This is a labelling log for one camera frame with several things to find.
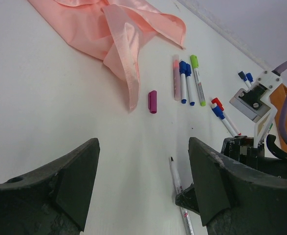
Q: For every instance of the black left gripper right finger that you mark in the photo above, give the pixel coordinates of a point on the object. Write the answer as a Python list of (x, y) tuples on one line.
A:
[(232, 198)]

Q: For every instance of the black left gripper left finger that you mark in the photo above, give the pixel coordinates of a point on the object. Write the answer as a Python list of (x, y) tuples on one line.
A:
[(53, 199)]

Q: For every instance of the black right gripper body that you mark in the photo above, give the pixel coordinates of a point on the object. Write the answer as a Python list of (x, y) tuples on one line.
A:
[(267, 157)]

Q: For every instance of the blue capped marker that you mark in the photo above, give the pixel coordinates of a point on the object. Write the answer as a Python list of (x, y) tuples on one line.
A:
[(190, 86), (218, 112), (183, 88)]

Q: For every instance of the magenta pen cap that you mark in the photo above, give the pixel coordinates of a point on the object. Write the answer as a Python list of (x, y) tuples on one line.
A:
[(152, 102)]

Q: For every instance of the pink translucent highlighter pen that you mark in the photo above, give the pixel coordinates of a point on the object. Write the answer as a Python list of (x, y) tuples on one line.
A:
[(176, 77)]

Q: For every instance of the blue capped marker beside red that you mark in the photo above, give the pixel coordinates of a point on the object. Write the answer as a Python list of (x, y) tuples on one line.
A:
[(218, 112)]

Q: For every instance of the far blue marker right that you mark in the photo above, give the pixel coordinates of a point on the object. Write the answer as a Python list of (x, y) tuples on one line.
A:
[(250, 78)]

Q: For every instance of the far blue marker left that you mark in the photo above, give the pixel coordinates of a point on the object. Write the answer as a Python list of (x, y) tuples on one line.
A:
[(243, 77)]

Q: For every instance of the lime green capped marker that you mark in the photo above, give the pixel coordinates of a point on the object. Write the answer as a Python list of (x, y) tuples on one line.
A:
[(195, 66)]

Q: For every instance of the pink satin cloth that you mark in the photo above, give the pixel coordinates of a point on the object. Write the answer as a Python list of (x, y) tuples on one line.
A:
[(112, 31)]

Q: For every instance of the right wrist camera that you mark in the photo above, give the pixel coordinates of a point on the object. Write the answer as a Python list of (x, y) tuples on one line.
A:
[(255, 103)]

